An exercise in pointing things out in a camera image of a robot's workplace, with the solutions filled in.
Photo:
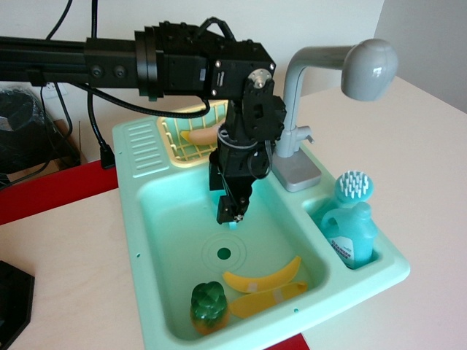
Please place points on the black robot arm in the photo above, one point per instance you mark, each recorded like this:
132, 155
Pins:
172, 59

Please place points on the toy pineapple cup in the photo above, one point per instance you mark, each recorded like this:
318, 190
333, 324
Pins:
209, 308

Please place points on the beige toy sausage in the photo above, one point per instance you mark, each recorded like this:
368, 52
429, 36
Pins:
202, 136

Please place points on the yellow toy banana half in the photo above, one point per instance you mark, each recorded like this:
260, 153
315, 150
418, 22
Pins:
259, 284

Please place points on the mint green toy sink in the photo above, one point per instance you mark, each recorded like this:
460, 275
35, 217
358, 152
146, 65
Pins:
176, 243

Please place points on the teal toy scrub brush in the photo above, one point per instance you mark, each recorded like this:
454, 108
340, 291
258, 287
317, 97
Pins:
352, 187

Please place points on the black bag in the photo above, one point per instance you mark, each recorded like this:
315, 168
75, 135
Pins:
30, 139

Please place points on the red mat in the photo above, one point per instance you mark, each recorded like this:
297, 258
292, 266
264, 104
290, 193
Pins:
60, 188

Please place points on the yellow dish drying rack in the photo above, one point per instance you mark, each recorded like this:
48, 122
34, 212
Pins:
181, 152

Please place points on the black stand base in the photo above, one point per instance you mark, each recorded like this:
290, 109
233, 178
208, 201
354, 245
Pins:
17, 292

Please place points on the grey toy faucet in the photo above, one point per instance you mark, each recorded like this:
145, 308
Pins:
367, 70

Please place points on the blue toy cleanser bottle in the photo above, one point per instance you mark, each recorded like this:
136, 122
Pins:
351, 233

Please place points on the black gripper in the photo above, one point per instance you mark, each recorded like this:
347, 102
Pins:
233, 166

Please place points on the yellow toy banana peel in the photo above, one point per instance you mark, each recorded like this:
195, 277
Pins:
254, 303

